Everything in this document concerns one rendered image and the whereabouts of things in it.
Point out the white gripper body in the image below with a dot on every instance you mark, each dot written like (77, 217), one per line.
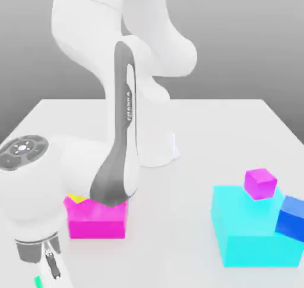
(64, 278)

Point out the small green cube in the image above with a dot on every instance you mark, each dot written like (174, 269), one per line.
(37, 282)

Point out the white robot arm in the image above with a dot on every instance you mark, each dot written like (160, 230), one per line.
(83, 55)

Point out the small yellow cube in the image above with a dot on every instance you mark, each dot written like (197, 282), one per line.
(76, 198)

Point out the small purple cube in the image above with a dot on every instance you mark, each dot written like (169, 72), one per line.
(260, 184)

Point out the small blue cube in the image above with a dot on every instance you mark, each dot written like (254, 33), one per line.
(291, 221)

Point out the large magenta box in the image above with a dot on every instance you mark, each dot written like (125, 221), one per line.
(97, 228)

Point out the large cyan box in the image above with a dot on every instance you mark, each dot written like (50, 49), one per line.
(249, 245)

